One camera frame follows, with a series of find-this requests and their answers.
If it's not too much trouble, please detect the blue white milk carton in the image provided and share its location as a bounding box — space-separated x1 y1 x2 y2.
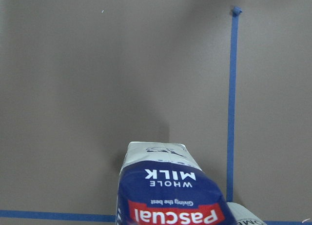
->
116 142 236 225

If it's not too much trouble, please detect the white ceramic mug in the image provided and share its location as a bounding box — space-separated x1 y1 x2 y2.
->
227 202 267 225

